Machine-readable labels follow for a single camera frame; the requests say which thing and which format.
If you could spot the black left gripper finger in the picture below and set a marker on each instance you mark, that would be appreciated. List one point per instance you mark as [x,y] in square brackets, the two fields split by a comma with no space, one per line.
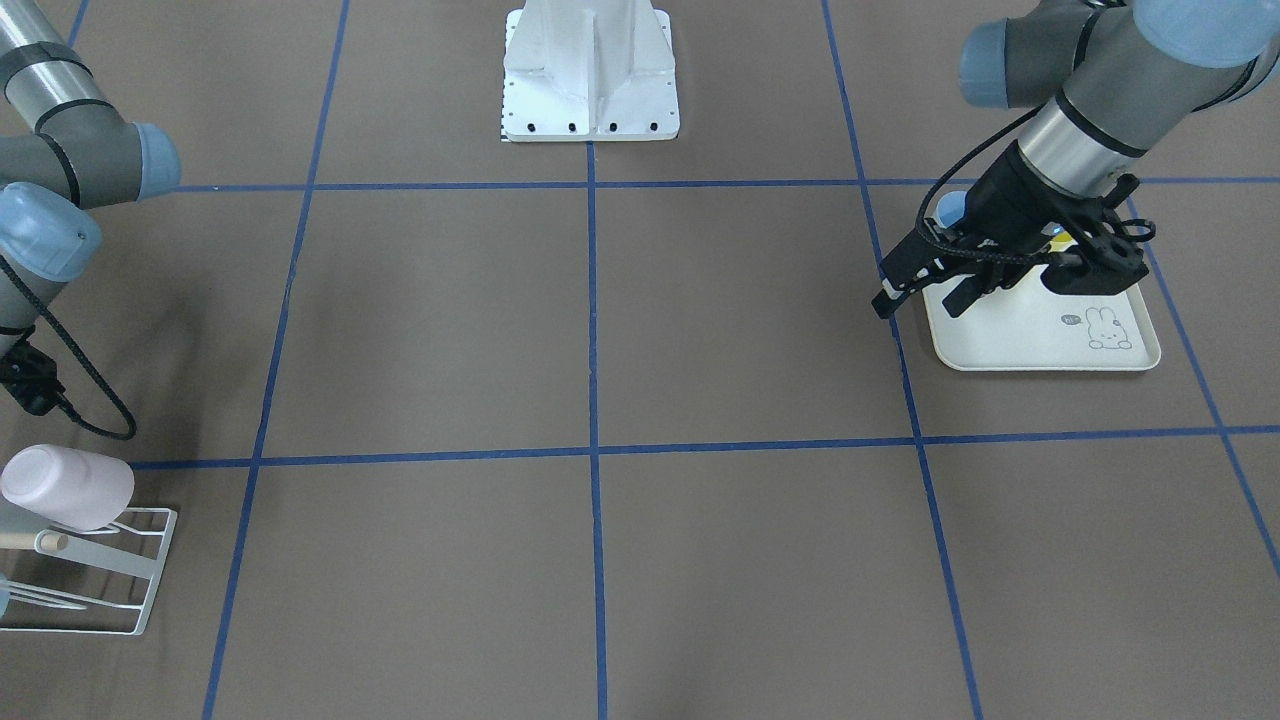
[969,291]
[893,294]

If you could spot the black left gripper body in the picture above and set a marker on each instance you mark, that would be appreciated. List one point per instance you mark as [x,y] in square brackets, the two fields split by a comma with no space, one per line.
[1003,197]

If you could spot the pink plastic cup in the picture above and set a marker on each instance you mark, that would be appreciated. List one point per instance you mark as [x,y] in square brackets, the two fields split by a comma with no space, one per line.
[78,489]

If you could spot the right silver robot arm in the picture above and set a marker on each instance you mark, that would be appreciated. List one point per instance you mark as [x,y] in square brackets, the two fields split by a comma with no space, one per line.
[79,154]

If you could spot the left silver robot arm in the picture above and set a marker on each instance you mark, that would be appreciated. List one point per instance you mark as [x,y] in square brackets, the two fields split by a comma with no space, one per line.
[1100,85]

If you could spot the yellow plastic cup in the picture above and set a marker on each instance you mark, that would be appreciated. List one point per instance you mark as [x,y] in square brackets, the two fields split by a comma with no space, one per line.
[1061,242]

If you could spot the blue plastic cup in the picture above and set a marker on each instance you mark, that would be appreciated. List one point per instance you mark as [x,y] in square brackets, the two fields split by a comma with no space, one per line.
[950,209]

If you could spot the cream plastic tray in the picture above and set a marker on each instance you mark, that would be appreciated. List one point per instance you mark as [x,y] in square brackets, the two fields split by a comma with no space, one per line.
[1030,329]

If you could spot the brown paper table cover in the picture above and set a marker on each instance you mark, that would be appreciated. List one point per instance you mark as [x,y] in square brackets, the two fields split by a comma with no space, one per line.
[459,428]

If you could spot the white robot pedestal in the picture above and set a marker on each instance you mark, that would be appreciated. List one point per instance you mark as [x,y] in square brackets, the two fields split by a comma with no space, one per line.
[589,71]

